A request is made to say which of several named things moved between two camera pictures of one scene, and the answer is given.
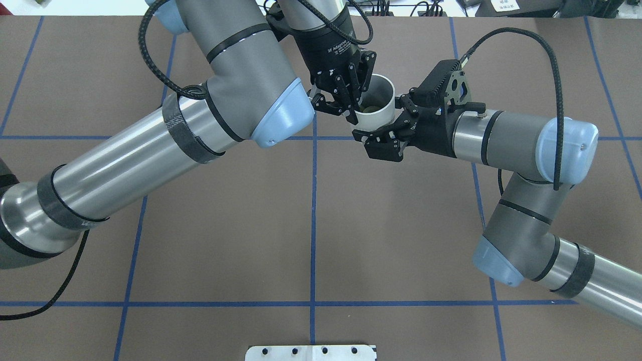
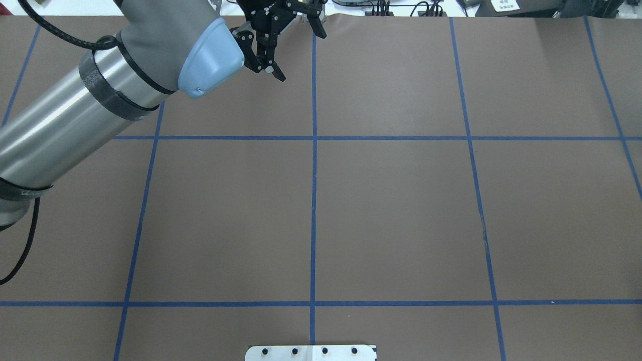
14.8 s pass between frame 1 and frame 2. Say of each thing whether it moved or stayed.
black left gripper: moved
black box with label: stayed
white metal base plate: stayed
